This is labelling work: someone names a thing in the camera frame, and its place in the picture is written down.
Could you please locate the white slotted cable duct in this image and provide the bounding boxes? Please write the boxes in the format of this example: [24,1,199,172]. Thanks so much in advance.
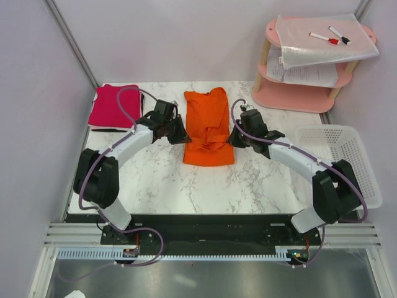
[57,246,309,261]

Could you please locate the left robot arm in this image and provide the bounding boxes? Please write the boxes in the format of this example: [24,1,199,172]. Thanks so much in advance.
[73,100,192,244]

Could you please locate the white plastic basket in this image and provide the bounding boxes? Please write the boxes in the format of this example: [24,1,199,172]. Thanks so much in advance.
[295,124,383,209]

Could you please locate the orange t shirt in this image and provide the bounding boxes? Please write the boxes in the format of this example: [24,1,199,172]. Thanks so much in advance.
[183,87,234,167]

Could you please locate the pink wooden shelf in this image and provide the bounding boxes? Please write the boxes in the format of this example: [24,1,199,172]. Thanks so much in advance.
[253,18,376,114]

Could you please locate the red capped whiteboard marker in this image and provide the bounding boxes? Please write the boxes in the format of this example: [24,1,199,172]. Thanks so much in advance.
[310,32,341,45]

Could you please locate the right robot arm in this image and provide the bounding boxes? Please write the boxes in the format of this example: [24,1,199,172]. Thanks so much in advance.
[227,104,368,245]

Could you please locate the printed paper sheets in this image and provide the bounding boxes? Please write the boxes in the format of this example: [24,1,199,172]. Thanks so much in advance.
[266,47,339,88]

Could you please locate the folded magenta t shirt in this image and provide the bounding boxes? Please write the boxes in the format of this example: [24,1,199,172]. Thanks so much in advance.
[88,84,145,130]

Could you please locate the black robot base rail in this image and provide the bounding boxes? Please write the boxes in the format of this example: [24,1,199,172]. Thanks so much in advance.
[63,212,362,254]

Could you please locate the translucent plastic pouch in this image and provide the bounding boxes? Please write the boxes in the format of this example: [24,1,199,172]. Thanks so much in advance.
[275,14,379,69]

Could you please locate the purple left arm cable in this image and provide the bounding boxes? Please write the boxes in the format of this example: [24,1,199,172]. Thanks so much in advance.
[57,86,165,283]

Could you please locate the black capped whiteboard marker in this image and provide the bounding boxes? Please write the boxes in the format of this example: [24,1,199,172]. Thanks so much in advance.
[328,26,351,45]

